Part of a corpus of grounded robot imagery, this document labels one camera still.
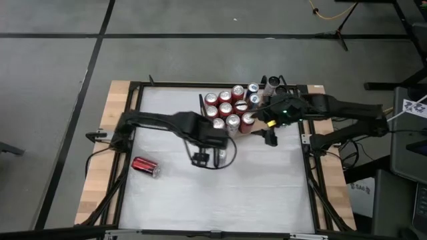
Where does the black floor tape strip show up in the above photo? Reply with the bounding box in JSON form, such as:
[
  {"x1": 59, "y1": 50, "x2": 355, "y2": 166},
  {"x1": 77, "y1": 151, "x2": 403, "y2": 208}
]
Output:
[
  {"x1": 0, "y1": 32, "x2": 413, "y2": 39},
  {"x1": 33, "y1": 0, "x2": 117, "y2": 231}
]

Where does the black tripod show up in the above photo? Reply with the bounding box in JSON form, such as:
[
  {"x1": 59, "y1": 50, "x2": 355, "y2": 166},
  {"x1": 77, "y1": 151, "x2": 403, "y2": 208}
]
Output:
[{"x1": 315, "y1": 1, "x2": 360, "y2": 51}]

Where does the white labelled box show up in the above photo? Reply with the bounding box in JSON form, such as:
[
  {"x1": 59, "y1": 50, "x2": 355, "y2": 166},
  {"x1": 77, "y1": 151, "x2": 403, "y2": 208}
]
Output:
[{"x1": 346, "y1": 181, "x2": 376, "y2": 218}]

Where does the blue silver Red Bull can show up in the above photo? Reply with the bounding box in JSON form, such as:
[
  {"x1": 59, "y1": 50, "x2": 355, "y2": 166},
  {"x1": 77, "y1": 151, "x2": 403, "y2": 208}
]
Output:
[
  {"x1": 246, "y1": 82, "x2": 260, "y2": 99},
  {"x1": 248, "y1": 93, "x2": 262, "y2": 109}
]

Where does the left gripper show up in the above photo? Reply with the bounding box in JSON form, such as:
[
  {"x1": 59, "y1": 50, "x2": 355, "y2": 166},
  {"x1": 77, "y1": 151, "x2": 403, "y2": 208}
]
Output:
[{"x1": 189, "y1": 126, "x2": 231, "y2": 168}]

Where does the black camera gantry bar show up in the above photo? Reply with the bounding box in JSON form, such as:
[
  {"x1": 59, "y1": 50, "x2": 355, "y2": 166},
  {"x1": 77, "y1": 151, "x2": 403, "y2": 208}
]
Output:
[{"x1": 0, "y1": 225, "x2": 427, "y2": 240}]

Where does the left gripper cable loop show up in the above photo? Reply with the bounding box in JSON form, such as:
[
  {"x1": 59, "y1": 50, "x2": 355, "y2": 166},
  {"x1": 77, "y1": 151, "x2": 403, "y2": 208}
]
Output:
[{"x1": 184, "y1": 136, "x2": 238, "y2": 171}]

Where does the white paper sheet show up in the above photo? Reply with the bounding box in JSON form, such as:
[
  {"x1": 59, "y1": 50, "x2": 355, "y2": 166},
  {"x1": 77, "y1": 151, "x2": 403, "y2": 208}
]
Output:
[{"x1": 402, "y1": 98, "x2": 427, "y2": 120}]

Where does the wooden table side board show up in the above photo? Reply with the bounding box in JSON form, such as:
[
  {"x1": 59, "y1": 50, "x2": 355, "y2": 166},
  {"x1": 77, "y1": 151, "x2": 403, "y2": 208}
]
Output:
[
  {"x1": 305, "y1": 85, "x2": 357, "y2": 231},
  {"x1": 73, "y1": 79, "x2": 141, "y2": 227}
]

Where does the yellow floor cable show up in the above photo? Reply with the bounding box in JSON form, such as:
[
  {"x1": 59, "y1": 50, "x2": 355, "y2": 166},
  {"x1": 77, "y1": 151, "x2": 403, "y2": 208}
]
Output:
[{"x1": 308, "y1": 0, "x2": 358, "y2": 21}]

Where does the grey cabinet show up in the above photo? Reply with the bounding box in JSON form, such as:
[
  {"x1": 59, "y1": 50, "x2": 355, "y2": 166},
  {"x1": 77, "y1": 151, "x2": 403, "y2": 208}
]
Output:
[{"x1": 388, "y1": 86, "x2": 427, "y2": 184}]

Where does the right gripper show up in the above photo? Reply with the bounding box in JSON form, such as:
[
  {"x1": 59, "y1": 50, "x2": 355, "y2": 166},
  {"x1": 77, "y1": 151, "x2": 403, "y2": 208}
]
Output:
[{"x1": 250, "y1": 93, "x2": 310, "y2": 147}]

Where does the black aluminium table frame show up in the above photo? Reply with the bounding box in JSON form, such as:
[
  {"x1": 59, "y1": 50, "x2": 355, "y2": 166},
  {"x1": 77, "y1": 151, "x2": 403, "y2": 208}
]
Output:
[{"x1": 79, "y1": 75, "x2": 356, "y2": 234}]

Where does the wooden shelf with black frame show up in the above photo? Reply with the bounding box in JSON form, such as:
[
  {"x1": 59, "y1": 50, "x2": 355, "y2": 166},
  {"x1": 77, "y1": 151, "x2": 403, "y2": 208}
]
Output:
[{"x1": 199, "y1": 94, "x2": 268, "y2": 137}]

